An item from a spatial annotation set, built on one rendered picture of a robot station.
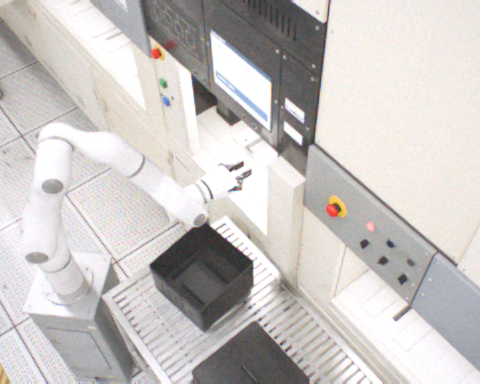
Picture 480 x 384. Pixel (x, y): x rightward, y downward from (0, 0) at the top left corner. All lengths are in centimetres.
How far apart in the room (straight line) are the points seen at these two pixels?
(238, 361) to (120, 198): 173
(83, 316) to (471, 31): 170
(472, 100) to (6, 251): 283
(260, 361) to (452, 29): 130
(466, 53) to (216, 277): 144
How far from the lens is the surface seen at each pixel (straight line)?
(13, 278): 339
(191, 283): 225
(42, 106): 417
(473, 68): 110
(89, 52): 310
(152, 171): 177
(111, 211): 346
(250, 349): 203
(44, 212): 189
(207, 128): 258
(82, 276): 234
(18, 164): 387
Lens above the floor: 275
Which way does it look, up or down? 53 degrees down
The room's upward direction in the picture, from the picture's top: 2 degrees counter-clockwise
